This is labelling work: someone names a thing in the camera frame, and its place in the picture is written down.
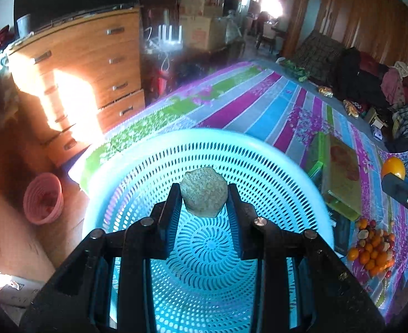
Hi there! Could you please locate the red bottle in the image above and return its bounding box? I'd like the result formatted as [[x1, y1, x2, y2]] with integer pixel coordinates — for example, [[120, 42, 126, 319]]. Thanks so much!
[[154, 69, 170, 95]]

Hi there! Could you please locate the dark plaid blanket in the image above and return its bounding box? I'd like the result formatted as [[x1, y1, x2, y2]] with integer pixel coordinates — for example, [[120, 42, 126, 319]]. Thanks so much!
[[296, 29, 347, 84]]

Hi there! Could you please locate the wooden wardrobe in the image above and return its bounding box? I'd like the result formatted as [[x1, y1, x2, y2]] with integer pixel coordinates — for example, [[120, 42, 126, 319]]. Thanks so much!
[[282, 0, 408, 74]]

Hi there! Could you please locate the black flat box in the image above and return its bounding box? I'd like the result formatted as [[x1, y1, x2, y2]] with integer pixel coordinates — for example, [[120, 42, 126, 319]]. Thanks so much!
[[330, 209, 351, 256]]

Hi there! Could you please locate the pink garment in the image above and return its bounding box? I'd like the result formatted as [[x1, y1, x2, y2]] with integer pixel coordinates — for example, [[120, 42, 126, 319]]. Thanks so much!
[[381, 64, 408, 105]]

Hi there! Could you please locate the pink plastic basket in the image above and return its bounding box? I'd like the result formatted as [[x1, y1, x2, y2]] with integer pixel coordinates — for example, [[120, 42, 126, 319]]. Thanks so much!
[[23, 173, 65, 225]]

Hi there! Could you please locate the wooden chest of drawers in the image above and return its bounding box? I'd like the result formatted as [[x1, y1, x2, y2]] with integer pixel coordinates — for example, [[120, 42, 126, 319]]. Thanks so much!
[[6, 5, 146, 168]]

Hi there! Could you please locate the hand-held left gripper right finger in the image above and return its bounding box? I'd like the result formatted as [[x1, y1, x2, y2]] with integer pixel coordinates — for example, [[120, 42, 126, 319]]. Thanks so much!
[[226, 184, 386, 333]]

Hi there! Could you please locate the yellow orange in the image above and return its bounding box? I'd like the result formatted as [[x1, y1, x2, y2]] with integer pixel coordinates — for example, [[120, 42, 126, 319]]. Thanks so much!
[[381, 157, 406, 181]]

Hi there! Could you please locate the green and yellow flat box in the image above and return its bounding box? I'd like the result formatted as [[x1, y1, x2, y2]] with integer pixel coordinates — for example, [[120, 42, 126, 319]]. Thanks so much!
[[308, 132, 363, 221]]

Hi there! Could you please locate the beige faceted fruit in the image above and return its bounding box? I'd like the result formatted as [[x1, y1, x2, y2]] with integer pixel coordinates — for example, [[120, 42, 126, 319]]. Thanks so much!
[[180, 166, 228, 218]]

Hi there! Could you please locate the large cardboard box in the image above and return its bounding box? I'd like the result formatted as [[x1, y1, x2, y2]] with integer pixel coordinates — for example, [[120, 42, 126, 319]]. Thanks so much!
[[179, 16, 226, 51]]

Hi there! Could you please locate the black garment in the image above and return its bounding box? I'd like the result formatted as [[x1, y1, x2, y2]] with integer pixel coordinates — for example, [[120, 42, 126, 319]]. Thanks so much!
[[339, 47, 396, 112]]

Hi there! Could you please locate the wooden chair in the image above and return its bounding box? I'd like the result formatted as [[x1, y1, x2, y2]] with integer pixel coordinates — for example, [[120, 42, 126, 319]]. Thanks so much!
[[257, 21, 278, 50]]

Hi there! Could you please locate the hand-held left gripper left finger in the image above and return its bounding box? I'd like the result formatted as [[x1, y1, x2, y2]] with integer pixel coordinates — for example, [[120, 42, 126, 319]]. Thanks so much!
[[19, 183, 183, 333]]

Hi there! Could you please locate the dark wooden cabinet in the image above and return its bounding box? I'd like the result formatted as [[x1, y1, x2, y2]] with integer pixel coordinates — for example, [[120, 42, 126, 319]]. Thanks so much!
[[138, 0, 182, 87]]

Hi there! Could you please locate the white router with antennas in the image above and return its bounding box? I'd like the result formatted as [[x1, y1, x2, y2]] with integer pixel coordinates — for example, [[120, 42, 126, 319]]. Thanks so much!
[[156, 24, 184, 46]]

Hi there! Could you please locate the small cardboard box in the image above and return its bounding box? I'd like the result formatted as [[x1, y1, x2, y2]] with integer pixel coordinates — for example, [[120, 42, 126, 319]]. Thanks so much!
[[179, 0, 225, 18]]

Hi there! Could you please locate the blue perforated plastic basket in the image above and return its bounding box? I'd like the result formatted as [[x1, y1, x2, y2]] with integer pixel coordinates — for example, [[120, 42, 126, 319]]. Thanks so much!
[[82, 128, 335, 333]]

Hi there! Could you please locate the yellowish small box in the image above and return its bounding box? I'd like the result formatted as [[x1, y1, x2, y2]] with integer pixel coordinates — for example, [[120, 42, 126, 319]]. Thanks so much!
[[365, 107, 389, 128]]

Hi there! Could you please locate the pile of small mixed fruits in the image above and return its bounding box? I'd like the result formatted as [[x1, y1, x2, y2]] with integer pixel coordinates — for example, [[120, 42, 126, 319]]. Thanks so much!
[[347, 218, 397, 279]]

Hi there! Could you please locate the grey cup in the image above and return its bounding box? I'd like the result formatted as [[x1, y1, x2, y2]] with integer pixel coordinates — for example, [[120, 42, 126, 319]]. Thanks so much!
[[16, 14, 34, 37]]

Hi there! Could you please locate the striped floral bedsheet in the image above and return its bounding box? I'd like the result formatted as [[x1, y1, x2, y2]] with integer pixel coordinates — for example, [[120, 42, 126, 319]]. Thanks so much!
[[69, 59, 408, 323]]

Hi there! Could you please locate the red garment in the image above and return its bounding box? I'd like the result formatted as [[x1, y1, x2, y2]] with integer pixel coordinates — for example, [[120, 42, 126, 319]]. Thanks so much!
[[360, 51, 389, 74]]

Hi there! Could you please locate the green snack packet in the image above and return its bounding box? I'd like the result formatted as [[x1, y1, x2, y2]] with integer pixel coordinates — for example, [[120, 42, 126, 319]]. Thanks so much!
[[280, 58, 311, 81]]

